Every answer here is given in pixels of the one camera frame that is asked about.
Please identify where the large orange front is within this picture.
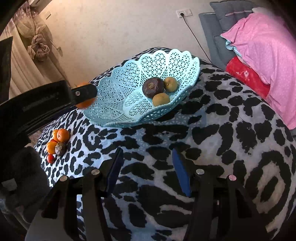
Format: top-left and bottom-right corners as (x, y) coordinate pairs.
(75, 82), (96, 109)

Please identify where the small orange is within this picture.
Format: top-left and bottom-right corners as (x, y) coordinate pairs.
(52, 129), (59, 142)

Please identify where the orange back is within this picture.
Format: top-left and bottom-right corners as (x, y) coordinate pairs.
(46, 141), (58, 155)

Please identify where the orange with stem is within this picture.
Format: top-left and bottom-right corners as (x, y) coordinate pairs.
(57, 128), (70, 143)

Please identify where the large wrinkled passion fruit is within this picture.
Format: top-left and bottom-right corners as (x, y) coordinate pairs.
(55, 142), (66, 157)

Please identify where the red tomato front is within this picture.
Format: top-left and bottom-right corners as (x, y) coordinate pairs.
(47, 154), (55, 164)

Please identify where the small dark passion fruit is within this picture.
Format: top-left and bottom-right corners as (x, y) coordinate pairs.
(142, 77), (165, 99)

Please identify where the brown longan front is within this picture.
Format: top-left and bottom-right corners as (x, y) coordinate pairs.
(152, 93), (170, 106)

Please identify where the brown longan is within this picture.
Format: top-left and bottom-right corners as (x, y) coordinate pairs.
(152, 93), (170, 106)
(164, 77), (178, 92)

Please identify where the gloved left hand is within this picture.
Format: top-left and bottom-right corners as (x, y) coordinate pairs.
(1, 146), (50, 223)

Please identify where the beige patterned curtain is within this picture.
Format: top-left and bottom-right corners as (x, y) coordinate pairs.
(1, 1), (66, 99)

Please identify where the light blue lattice basket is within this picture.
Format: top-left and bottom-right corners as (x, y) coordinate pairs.
(83, 49), (200, 128)

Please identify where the leopard print tablecloth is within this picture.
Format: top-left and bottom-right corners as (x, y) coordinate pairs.
(34, 61), (295, 240)

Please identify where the red pillow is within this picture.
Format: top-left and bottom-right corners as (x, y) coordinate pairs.
(226, 56), (270, 99)

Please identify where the grey headboard cushion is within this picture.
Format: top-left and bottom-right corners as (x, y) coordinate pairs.
(199, 1), (258, 70)

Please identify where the pink blanket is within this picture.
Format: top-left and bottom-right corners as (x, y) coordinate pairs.
(221, 13), (295, 130)

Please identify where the black power cable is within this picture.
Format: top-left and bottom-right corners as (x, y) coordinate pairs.
(180, 13), (212, 64)

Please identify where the white wall socket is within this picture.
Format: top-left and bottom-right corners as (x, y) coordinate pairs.
(176, 9), (193, 18)

